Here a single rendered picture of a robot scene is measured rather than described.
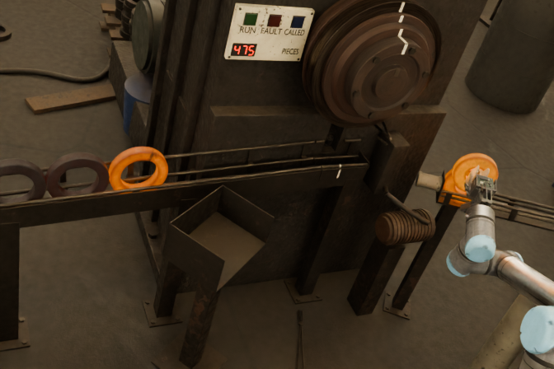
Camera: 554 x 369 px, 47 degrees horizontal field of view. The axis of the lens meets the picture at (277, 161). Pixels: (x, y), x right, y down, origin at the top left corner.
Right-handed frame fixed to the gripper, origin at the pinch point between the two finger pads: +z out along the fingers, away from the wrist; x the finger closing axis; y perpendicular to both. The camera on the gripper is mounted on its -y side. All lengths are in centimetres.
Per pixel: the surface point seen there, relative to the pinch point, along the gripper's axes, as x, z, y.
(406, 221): 14.4, -7.4, -30.5
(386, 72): 45, -4, 34
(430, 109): 16.6, 28.7, -4.9
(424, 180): 12.9, 3.7, -17.8
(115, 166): 116, -43, 2
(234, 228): 76, -43, -12
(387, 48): 47, -2, 42
